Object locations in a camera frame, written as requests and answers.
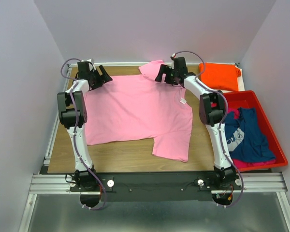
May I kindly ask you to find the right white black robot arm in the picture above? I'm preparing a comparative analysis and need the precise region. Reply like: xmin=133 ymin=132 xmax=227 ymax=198
xmin=155 ymin=54 xmax=237 ymax=189

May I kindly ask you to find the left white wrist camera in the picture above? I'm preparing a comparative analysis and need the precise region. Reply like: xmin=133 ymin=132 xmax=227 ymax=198
xmin=86 ymin=58 xmax=96 ymax=72

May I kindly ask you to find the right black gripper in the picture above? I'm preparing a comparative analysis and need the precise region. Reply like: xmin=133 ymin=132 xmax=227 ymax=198
xmin=154 ymin=65 xmax=178 ymax=86

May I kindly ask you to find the folded orange t shirt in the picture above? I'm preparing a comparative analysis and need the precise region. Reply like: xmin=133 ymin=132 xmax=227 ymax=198
xmin=199 ymin=62 xmax=241 ymax=91

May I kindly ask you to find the magenta t shirt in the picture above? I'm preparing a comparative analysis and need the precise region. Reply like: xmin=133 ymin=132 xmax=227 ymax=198
xmin=228 ymin=108 xmax=276 ymax=169

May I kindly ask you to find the red plastic bin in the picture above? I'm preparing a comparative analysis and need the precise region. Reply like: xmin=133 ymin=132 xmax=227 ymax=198
xmin=219 ymin=90 xmax=289 ymax=173

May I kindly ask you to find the light pink t shirt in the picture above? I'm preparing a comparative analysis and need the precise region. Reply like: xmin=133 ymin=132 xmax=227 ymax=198
xmin=84 ymin=60 xmax=193 ymax=162

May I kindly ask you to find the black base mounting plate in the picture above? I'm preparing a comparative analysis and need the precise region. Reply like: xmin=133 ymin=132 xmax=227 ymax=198
xmin=68 ymin=169 xmax=241 ymax=207

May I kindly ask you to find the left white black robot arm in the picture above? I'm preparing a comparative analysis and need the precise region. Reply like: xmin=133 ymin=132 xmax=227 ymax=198
xmin=57 ymin=58 xmax=112 ymax=191

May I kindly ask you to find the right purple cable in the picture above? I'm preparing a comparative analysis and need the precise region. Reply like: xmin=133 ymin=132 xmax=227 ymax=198
xmin=170 ymin=50 xmax=246 ymax=208

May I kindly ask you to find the navy blue t shirt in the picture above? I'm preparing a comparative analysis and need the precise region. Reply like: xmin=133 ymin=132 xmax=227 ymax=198
xmin=223 ymin=107 xmax=277 ymax=163

